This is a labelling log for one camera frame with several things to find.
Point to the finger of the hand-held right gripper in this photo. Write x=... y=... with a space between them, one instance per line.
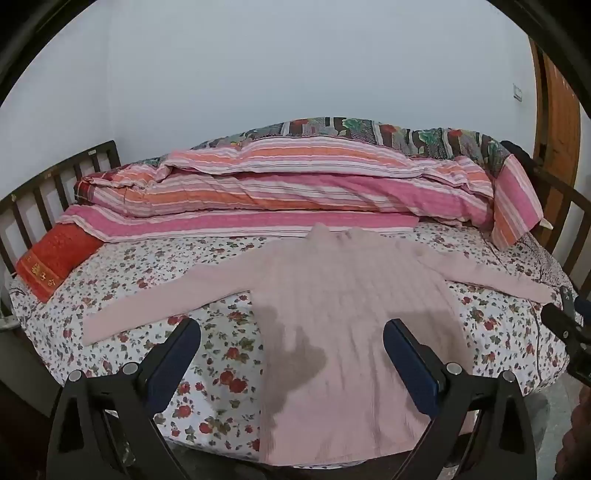
x=572 y=297
x=561 y=323

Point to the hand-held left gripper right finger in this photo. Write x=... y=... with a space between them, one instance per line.
x=411 y=364

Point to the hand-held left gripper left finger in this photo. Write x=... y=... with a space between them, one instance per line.
x=173 y=364

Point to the pink knitted sweater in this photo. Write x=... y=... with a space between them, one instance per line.
x=351 y=295

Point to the person's right hand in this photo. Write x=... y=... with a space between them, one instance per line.
x=579 y=429

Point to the dark wooden bed footboard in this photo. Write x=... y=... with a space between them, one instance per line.
x=565 y=221

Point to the floral bed sheet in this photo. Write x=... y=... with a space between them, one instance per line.
x=138 y=267

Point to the dark cloth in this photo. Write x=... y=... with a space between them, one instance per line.
x=517 y=152

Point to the red embroidered pillow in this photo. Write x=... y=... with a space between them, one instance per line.
x=55 y=258

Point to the brown wooden door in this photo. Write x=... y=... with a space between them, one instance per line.
x=556 y=106

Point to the pink orange striped quilt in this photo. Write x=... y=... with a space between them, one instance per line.
x=300 y=189

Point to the dark wooden bed headboard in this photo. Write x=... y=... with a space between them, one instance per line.
x=41 y=194

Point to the floral patchwork quilt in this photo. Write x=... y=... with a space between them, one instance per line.
x=392 y=131

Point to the white wall switch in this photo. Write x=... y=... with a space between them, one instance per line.
x=517 y=92

